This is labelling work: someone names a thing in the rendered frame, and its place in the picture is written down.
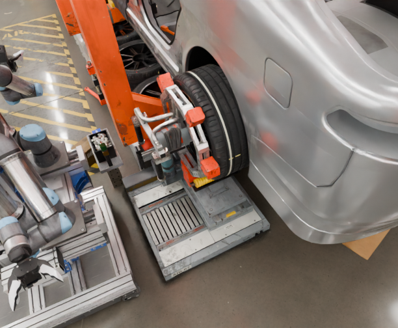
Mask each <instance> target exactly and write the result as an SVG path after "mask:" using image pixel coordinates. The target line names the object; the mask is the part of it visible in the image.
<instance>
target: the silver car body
mask: <svg viewBox="0 0 398 328"><path fill-rule="evenodd" d="M126 14H127V18H128V20H129V24H130V25H131V26H132V28H134V30H135V31H136V32H137V34H138V35H139V36H140V37H141V38H142V40H143V41H144V43H145V44H146V45H147V47H148V48H149V50H150V51H151V53H152V54H153V56H154V57H155V58H156V60H157V61H158V63H159V64H160V65H161V67H162V68H163V69H164V71H165V72H166V73H168V72H170V75H171V77H172V79H173V78H174V77H175V76H176V75H179V74H182V73H184V62H185V56H186V53H187V50H188V49H189V48H190V47H191V46H192V45H195V44H197V45H200V46H202V47H204V48H206V49H207V50H208V52H210V54H212V56H214V58H215V59H216V61H217V62H218V63H219V65H220V67H221V68H222V70H223V72H224V73H225V75H226V77H227V79H228V81H229V83H230V85H231V87H232V90H233V93H234V94H235V97H236V100H237V103H238V105H239V108H240V111H241V114H242V118H243V122H244V125H245V130H246V136H247V139H248V148H249V156H250V168H249V173H248V177H249V178H250V179H251V181H252V182H253V183H254V185H255V186H256V187H257V188H258V189H259V191H260V192H261V194H262V195H263V196H264V197H265V198H266V200H267V201H268V202H269V204H270V205H271V206H272V207H273V209H274V210H275V211H276V213H277V214H278V215H279V216H280V218H281V219H282V220H283V222H284V223H285V224H286V225H287V226H288V227H289V229H290V230H291V231H292V232H293V233H294V234H295V235H297V236H298V237H300V238H301V239H303V240H306V241H309V242H311V243H317V244H338V243H347V242H350V241H356V240H359V239H363V238H367V237H369V236H373V235H375V234H378V233H381V232H383V231H386V230H389V229H391V228H393V227H395V226H398V0H127V8H126Z"/></svg>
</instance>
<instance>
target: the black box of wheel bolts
mask: <svg viewBox="0 0 398 328"><path fill-rule="evenodd" d="M88 137H89V139H90V143H91V145H92V149H93V151H94V153H95V155H96V157H97V159H98V162H99V163H101V162H103V161H106V159H105V156H103V153H102V151H101V148H100V146H99V144H101V143H105V145H106V147H107V149H108V152H109V156H110V158H111V159H112V158H114V157H117V155H116V152H115V149H114V146H113V144H112V142H111V139H110V137H109V134H108V132H107V129H106V130H102V131H99V132H97V133H93V134H91V135H88Z"/></svg>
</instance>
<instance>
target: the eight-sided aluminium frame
mask: <svg viewBox="0 0 398 328"><path fill-rule="evenodd" d="M175 94H176V95H177V96H178V98H180V99H181V100H182V102H183V104H184V105H182V104H181V102H180V101H179V100H178V98H177V97H176V95H175ZM160 97H161V103H162V106H163V112H164V114H166V113H168V110H167V106H166V102H168V106H169V110H170V112H171V109H172V104H171V100H172V101H173V102H174V104H175V105H176V107H177V108H178V109H179V111H180V112H181V114H182V116H183V118H184V120H185V123H186V125H187V128H188V130H189V133H190V135H191V138H192V141H193V143H194V147H195V150H196V157H197V162H198V164H197V163H196V162H195V160H194V159H193V157H192V156H191V154H190V153H189V151H188V149H187V147H186V146H185V149H183V150H180V151H178V152H177V153H178V155H179V157H180V158H181V159H182V161H183V162H184V164H185V166H186V167H187V169H188V170H189V172H190V174H191V175H192V177H198V178H203V177H205V174H204V173H203V172H202V170H201V166H200V161H201V160H203V157H202V154H203V153H204V159H206V158H208V157H209V145H208V142H207V141H206V138H205V135H204V133H203V131H202V128H201V125H200V124H199V125H197V126H195V127H196V130H197V132H198V135H199V138H200V140H201V141H200V142H198V139H197V136H196V134H195V132H194V129H193V127H191V128H190V127H189V125H188V123H187V121H186V119H185V114H186V112H187V111H188V110H190V109H193V108H194V107H193V106H192V103H190V102H189V100H188V99H187V98H186V97H185V96H184V94H183V93H182V92H181V91H180V89H179V88H178V86H177V85H172V86H170V87H167V88H165V90H164V91H163V93H162V94H161V95H160ZM173 118H174V117H173V116H172V117H171V118H166V119H165V122H166V121H168V120H171V119H173ZM185 154H186V155H187V157H188V158H189V161H190V162H191V163H192V165H193V167H194V168H192V167H191V165H190V164H189V162H188V161H187V159H186V158H185V156H184V155H185Z"/></svg>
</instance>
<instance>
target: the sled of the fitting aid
mask: <svg viewBox="0 0 398 328"><path fill-rule="evenodd" d="M231 177H232V176H231ZM180 179H181V184H182V186H183V187H184V189H185V190H186V192H187V194H188V196H189V197H190V199H191V200H192V203H193V204H194V206H195V208H196V209H197V211H198V213H199V214H200V216H201V218H202V219H203V221H204V223H205V224H206V226H207V227H208V229H209V231H212V230H214V229H216V228H218V227H220V226H222V225H225V224H226V223H229V222H231V221H233V220H235V219H237V218H239V217H241V216H243V215H246V214H248V213H250V212H252V211H253V204H252V203H251V201H250V200H249V199H248V197H247V196H246V195H245V193H244V192H243V190H242V189H241V188H240V187H239V185H238V184H237V182H236V181H235V180H234V179H233V177H232V179H233V180H234V182H235V183H236V184H237V186H238V187H239V189H240V190H241V191H242V192H243V194H244V195H245V197H246V201H244V202H242V203H240V204H238V205H236V206H234V207H232V208H230V209H228V210H225V211H223V212H221V213H219V214H217V215H214V216H212V217H209V216H208V214H207V213H206V211H205V210H204V208H203V206H202V205H201V203H200V201H199V200H198V198H197V196H196V195H195V193H194V191H193V190H192V188H191V187H189V185H188V184H187V182H186V181H185V179H184V176H183V177H181V178H180Z"/></svg>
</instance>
